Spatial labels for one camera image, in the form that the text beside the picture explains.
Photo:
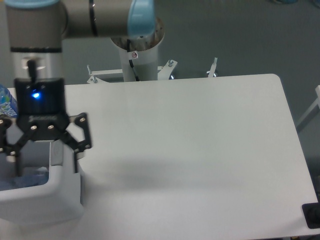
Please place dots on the white frame at right edge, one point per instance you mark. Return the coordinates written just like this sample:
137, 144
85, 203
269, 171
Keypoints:
310, 113

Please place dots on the clear plastic bottle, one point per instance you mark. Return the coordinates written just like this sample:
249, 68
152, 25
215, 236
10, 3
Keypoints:
33, 178

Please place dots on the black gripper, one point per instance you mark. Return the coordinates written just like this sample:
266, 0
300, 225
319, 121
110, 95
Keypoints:
42, 116

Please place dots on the blue labelled water bottle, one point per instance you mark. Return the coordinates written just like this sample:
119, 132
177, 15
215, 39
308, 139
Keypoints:
8, 104

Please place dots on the white plastic trash can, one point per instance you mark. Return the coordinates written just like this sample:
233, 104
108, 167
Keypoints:
60, 199

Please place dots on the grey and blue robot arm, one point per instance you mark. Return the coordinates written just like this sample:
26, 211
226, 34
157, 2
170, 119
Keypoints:
36, 30

